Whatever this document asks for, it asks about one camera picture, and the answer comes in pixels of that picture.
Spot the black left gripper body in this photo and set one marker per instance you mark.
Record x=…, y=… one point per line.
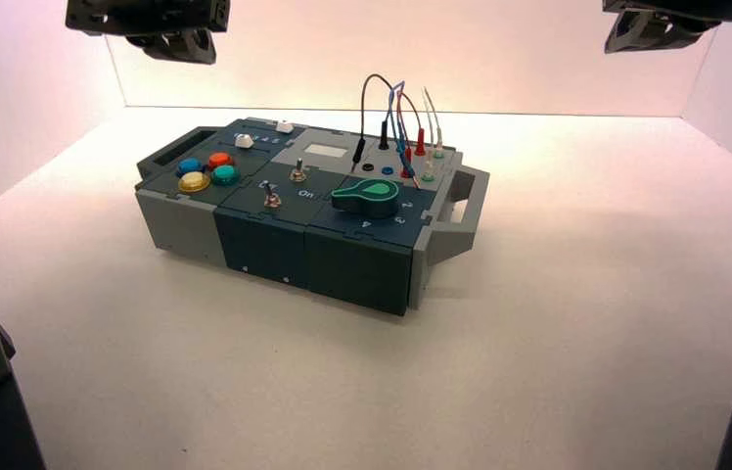
x=145, y=14

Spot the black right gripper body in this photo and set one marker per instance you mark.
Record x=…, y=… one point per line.
x=716, y=8

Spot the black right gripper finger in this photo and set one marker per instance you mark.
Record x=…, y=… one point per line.
x=687, y=31
x=632, y=36

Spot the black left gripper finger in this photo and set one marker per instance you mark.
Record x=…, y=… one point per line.
x=149, y=46
x=194, y=46

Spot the metal toggle switch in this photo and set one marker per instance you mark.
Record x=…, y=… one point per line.
x=299, y=171
x=270, y=196

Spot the white slider knob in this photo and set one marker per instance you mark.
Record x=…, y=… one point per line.
x=285, y=127
x=244, y=141

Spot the red round push button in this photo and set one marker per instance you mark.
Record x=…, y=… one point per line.
x=219, y=160

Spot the blue round push button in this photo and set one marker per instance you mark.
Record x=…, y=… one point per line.
x=189, y=167

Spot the teal round push button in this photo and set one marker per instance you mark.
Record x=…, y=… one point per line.
x=226, y=174

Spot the yellow round push button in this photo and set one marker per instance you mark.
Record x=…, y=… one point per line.
x=194, y=182

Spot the white display window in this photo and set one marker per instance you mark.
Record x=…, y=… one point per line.
x=326, y=152

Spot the blue grey control box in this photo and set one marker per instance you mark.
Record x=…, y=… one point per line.
x=262, y=240

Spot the black banana plug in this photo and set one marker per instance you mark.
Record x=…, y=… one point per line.
x=383, y=137

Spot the green rotary knob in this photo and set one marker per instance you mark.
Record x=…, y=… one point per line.
x=367, y=198

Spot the short red banana plug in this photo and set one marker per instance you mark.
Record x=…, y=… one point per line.
x=407, y=159

